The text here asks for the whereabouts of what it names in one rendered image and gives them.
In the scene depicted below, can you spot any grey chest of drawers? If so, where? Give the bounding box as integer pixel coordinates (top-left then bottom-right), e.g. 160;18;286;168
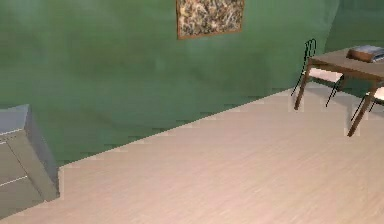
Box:
0;103;61;220

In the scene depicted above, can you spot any black wire chair white seat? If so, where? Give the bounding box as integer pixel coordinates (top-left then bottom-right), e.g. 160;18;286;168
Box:
290;38;346;108
350;87;384;122

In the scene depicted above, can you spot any brown wooden table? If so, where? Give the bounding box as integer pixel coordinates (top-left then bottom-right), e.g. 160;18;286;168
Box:
293;47;384;138

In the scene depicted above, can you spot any brown framed speckled picture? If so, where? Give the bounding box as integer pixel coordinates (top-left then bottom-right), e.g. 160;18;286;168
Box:
175;0;246;41

